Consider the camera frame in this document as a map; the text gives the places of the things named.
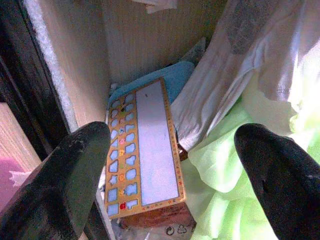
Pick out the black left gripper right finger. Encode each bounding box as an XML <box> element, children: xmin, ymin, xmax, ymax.
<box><xmin>233</xmin><ymin>123</ymin><xmax>320</xmax><ymax>240</ymax></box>

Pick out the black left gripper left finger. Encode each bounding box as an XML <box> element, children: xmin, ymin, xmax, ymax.
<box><xmin>0</xmin><ymin>121</ymin><xmax>111</xmax><ymax>240</ymax></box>

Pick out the pink cartoon print blanket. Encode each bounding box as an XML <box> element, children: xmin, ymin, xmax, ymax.
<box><xmin>0</xmin><ymin>154</ymin><xmax>33</xmax><ymax>213</ymax></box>

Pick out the blue cloth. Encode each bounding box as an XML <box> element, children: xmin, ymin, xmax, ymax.
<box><xmin>107</xmin><ymin>61</ymin><xmax>196</xmax><ymax>106</ymax></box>

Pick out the white torn paper scrap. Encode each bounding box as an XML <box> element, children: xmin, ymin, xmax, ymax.
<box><xmin>132</xmin><ymin>0</ymin><xmax>179</xmax><ymax>14</ymax></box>

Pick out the light wooden board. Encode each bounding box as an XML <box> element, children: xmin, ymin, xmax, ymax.
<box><xmin>0</xmin><ymin>102</ymin><xmax>42</xmax><ymax>173</ymax></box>

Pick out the white cloth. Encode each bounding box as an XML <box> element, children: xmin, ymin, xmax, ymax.
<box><xmin>171</xmin><ymin>0</ymin><xmax>320</xmax><ymax>151</ymax></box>

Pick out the light green cloth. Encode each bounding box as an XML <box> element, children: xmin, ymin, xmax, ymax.
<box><xmin>181</xmin><ymin>72</ymin><xmax>320</xmax><ymax>240</ymax></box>

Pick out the wooden shape puzzle box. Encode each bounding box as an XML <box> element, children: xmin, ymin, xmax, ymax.
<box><xmin>104</xmin><ymin>77</ymin><xmax>197</xmax><ymax>230</ymax></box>

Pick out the beige storage box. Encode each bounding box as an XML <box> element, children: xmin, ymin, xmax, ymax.
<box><xmin>23</xmin><ymin>0</ymin><xmax>226</xmax><ymax>240</ymax></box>

